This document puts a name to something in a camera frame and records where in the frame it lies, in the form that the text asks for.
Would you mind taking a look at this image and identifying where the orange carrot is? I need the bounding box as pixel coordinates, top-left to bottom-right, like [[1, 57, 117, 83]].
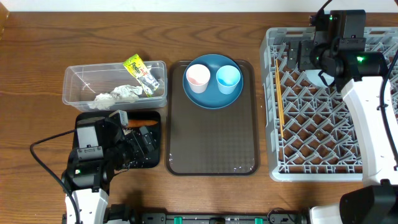
[[127, 119, 158, 128]]

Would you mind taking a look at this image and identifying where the wooden chopstick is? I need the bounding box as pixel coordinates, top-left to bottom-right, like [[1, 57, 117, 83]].
[[275, 64, 285, 139], [275, 59, 284, 126]]

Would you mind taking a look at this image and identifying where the light blue bowl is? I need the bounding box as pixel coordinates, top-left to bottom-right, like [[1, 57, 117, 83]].
[[305, 70, 335, 88]]

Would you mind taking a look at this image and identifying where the white tissue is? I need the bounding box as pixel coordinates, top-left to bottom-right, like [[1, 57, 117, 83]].
[[110, 85, 143, 100]]

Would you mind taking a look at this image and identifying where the white paper ball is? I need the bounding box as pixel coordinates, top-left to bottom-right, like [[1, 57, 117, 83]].
[[88, 93, 114, 110]]

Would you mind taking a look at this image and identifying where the yellow green snack wrapper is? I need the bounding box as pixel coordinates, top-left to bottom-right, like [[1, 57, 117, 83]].
[[123, 54, 160, 97]]

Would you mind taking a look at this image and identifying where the light blue cup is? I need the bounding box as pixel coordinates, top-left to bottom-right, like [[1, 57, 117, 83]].
[[216, 65, 241, 95]]

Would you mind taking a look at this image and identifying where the dark blue plate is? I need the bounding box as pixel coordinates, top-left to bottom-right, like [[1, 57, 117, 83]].
[[183, 54, 244, 110]]

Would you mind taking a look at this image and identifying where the pink cup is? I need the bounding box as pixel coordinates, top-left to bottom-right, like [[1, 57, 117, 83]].
[[186, 64, 211, 93]]

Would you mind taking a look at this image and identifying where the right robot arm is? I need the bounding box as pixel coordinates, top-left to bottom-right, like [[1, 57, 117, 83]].
[[288, 38, 397, 223]]

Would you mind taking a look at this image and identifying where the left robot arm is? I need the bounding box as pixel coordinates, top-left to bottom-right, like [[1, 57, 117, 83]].
[[62, 124, 161, 223]]

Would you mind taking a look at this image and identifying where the grey dishwasher rack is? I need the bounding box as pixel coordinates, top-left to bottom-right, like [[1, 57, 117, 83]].
[[259, 27, 398, 182]]

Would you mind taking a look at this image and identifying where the black tray bin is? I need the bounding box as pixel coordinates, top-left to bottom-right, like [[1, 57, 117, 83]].
[[72, 111, 162, 169]]

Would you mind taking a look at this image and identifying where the dark brown serving tray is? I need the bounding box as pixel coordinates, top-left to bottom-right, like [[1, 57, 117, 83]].
[[165, 60, 260, 176]]

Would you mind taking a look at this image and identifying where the clear plastic bin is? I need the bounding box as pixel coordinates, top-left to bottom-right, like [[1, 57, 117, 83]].
[[62, 60, 167, 112]]

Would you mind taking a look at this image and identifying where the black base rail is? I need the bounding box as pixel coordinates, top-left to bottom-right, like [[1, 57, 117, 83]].
[[103, 205, 311, 224]]

